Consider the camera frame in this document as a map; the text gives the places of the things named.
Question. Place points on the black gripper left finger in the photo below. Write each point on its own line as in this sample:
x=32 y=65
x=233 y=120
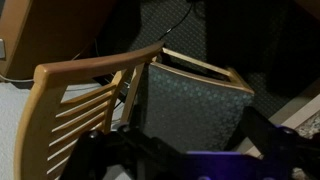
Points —
x=139 y=156

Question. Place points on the wooden chair with green seat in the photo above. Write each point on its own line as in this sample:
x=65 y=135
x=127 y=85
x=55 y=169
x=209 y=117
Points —
x=69 y=98

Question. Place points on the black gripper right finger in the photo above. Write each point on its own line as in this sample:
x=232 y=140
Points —
x=282 y=148

